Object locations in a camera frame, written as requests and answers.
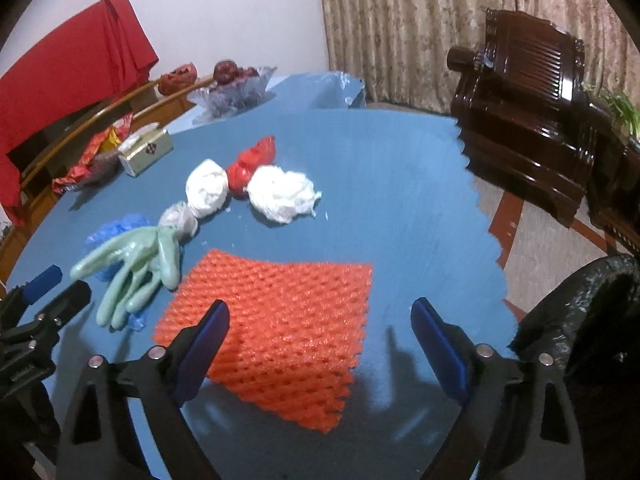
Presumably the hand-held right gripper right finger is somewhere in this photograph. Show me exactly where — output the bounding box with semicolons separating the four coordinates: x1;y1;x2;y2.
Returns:
410;297;586;480

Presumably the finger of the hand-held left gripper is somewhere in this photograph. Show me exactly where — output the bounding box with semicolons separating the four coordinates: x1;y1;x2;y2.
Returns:
0;266;63;311
0;280;92;361

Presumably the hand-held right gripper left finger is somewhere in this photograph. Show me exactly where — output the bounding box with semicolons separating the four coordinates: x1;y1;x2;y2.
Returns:
57;299;231;480

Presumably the pale green glove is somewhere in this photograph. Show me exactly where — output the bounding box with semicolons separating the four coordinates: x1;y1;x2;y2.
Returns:
69;226;182;330

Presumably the blue plastic bag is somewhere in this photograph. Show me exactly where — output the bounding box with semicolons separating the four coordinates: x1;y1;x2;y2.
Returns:
84;214;152;333

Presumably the orange foam net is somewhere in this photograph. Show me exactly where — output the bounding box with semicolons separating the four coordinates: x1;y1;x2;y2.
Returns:
151;248;375;435

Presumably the grey plastic bag ball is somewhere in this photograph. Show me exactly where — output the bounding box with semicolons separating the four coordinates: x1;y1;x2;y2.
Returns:
159;201;198;241

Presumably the trash bin with black liner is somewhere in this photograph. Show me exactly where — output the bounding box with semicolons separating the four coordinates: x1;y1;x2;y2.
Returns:
507;254;640;480

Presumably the white plastic bag ball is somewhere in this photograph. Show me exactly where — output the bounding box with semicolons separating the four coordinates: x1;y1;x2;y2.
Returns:
185;159;231;219
246;165;323;226

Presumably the red plastic bag ball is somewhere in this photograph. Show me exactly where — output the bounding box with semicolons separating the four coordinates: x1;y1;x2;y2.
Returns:
226;135;277;198

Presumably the glass dish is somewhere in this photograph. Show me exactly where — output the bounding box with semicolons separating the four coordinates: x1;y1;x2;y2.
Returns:
65;152;126;193

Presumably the pile of red packets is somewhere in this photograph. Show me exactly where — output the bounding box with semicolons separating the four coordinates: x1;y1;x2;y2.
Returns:
51;114;135;196

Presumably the gold white tissue box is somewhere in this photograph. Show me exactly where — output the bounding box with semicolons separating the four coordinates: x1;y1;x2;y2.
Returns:
117;122;174;178

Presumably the light wooden cabinet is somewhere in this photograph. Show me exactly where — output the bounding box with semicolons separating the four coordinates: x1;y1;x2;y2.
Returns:
0;74;216;286

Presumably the red cloth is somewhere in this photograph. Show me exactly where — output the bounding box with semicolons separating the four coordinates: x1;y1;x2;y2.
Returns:
0;0;160;228

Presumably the dark wooden side table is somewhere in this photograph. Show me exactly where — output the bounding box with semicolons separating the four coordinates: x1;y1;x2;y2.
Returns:
585;130;640;256

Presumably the red basket on bench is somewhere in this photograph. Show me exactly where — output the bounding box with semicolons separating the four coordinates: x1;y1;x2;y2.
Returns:
157;61;199;96

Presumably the glass fruit bowl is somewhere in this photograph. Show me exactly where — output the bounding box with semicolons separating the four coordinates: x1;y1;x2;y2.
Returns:
189;66;278;120

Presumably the dark wooden armchair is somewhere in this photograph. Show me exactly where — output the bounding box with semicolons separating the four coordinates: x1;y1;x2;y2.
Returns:
446;7;626;228

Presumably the potted green plant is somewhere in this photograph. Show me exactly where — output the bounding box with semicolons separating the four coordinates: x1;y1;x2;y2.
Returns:
582;85;640;136

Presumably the beige patterned curtain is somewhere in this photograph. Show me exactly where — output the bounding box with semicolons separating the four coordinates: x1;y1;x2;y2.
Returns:
316;0;640;116

